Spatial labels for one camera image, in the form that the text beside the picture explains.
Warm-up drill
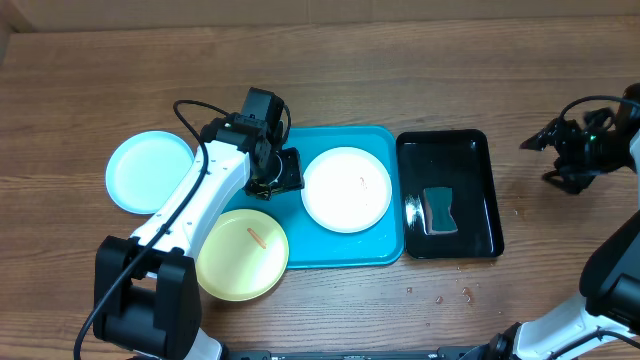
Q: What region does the white round plate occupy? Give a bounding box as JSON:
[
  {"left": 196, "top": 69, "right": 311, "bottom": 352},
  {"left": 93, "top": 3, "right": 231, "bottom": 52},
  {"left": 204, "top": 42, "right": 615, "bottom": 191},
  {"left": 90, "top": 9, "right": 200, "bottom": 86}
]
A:
[{"left": 301, "top": 147, "right": 392, "bottom": 234}]

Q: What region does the light blue round plate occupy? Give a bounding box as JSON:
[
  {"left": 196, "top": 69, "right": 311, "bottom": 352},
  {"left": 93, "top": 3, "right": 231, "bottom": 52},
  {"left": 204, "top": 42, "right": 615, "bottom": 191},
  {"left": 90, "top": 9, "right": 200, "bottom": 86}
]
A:
[{"left": 105, "top": 131, "right": 194, "bottom": 215}]

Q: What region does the green dish sponge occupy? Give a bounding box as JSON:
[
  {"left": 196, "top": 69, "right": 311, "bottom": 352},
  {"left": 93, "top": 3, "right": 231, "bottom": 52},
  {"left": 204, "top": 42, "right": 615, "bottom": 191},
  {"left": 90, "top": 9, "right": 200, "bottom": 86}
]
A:
[{"left": 423, "top": 187, "right": 458, "bottom": 235}]

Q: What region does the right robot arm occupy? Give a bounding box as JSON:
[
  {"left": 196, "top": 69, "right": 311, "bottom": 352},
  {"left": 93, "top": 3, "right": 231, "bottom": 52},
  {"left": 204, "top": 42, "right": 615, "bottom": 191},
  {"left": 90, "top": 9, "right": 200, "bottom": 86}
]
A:
[{"left": 463, "top": 84, "right": 639, "bottom": 359}]

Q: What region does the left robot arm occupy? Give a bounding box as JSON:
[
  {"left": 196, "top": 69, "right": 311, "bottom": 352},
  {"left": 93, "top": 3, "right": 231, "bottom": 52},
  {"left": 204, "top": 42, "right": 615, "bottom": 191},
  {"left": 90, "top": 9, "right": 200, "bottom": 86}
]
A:
[{"left": 82, "top": 113, "right": 302, "bottom": 359}]

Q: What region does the black rectangular water tray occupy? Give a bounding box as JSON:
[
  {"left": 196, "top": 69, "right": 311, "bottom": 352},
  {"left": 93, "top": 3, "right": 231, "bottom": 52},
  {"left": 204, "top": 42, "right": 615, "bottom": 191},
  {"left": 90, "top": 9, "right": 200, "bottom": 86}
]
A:
[{"left": 396, "top": 129, "right": 505, "bottom": 259}]

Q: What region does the yellow round plate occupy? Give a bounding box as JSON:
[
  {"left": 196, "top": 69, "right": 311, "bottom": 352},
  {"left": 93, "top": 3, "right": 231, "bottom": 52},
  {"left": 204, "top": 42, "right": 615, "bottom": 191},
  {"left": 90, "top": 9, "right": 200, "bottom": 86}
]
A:
[{"left": 196, "top": 209, "right": 289, "bottom": 302}]

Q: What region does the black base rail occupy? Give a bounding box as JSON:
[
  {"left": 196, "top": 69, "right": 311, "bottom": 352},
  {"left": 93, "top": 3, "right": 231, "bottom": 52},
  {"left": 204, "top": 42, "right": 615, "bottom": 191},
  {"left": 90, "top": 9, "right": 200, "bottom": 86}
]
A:
[{"left": 221, "top": 344, "right": 488, "bottom": 360}]

